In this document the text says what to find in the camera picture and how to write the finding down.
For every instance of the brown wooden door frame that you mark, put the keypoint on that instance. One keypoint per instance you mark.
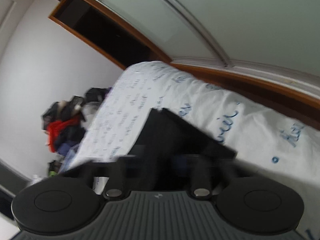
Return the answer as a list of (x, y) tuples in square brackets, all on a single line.
[(106, 33)]

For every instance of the frosted glass wardrobe sliding door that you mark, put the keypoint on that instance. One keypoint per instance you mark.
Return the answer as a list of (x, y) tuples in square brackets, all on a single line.
[(265, 38)]

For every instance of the white bedspread with blue script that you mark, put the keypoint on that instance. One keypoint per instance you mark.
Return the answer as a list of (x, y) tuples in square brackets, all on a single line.
[(282, 148)]

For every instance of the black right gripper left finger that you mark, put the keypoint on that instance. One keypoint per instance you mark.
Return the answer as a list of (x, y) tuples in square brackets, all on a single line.
[(131, 172)]

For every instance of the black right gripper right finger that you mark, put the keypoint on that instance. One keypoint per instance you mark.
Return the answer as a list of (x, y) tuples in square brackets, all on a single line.
[(198, 175)]

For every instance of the black pants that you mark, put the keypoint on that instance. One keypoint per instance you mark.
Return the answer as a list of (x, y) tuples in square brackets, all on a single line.
[(170, 136)]

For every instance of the pile of mixed clothes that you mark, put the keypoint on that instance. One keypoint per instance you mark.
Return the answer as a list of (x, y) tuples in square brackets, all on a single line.
[(66, 122)]

